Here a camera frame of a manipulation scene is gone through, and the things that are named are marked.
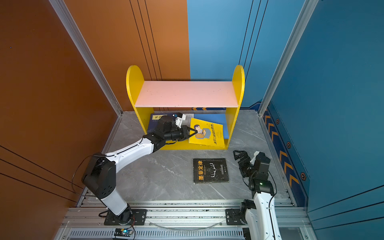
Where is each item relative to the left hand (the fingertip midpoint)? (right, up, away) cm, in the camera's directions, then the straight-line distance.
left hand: (198, 131), depth 79 cm
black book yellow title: (+7, -24, +10) cm, 27 cm away
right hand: (+20, -14, +2) cm, 24 cm away
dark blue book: (-27, +5, +10) cm, 29 cm away
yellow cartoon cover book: (+6, -1, +4) cm, 7 cm away
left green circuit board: (-37, -48, -8) cm, 61 cm away
